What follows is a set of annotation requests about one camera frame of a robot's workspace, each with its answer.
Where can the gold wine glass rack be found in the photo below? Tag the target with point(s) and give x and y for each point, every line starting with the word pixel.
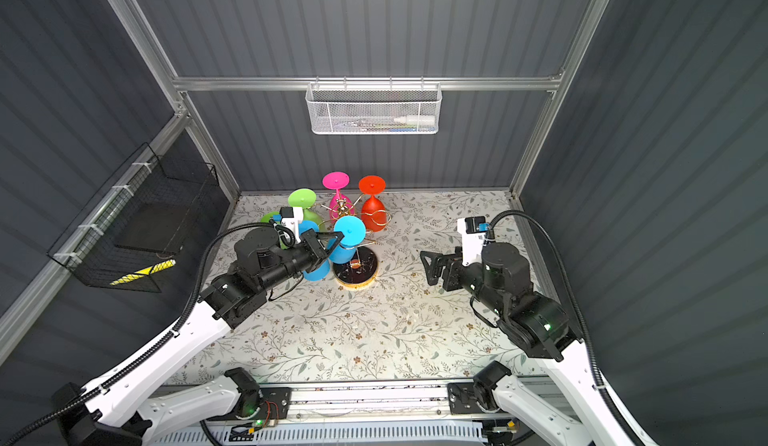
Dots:
pixel 361 270

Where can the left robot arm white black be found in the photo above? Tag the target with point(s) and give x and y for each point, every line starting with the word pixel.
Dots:
pixel 119 408

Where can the lime green wine glass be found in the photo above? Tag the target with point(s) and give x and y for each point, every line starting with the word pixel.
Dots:
pixel 306 198
pixel 276 217

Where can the red wine glass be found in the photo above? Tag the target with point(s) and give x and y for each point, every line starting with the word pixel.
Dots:
pixel 373 212

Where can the blue wine glass front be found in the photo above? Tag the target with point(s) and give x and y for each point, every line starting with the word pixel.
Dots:
pixel 354 233

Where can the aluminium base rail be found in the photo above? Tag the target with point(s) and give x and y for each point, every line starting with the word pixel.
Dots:
pixel 328 413

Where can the magenta wine glass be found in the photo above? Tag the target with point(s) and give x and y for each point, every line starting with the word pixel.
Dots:
pixel 340 204

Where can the black pad in basket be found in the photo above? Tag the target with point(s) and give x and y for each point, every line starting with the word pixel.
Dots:
pixel 158 228

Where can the blue wine glass left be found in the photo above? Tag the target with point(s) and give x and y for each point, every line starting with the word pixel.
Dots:
pixel 324 268

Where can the blue wine glass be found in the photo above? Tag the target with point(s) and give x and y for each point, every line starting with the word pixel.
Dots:
pixel 354 233
pixel 324 268

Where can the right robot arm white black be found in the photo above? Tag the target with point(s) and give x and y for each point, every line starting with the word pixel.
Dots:
pixel 499 279

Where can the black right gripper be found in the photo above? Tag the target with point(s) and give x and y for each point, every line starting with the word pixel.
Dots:
pixel 452 262

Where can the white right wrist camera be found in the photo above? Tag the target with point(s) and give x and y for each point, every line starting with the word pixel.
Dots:
pixel 472 230

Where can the black wire mesh basket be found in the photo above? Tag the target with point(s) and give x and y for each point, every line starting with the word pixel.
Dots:
pixel 87 247

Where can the white wire mesh basket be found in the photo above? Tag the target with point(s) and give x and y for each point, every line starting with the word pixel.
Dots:
pixel 370 111

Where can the white marker in basket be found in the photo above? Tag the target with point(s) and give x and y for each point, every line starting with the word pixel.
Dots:
pixel 416 121

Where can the lime green wine glass back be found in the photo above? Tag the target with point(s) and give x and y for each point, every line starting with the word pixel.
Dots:
pixel 306 198

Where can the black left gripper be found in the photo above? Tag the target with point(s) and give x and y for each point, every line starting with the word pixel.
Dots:
pixel 315 250

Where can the lime green wine glass front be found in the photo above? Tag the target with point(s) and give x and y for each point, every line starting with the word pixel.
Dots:
pixel 276 217

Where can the yellow black striped item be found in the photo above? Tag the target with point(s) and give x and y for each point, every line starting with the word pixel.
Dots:
pixel 143 273

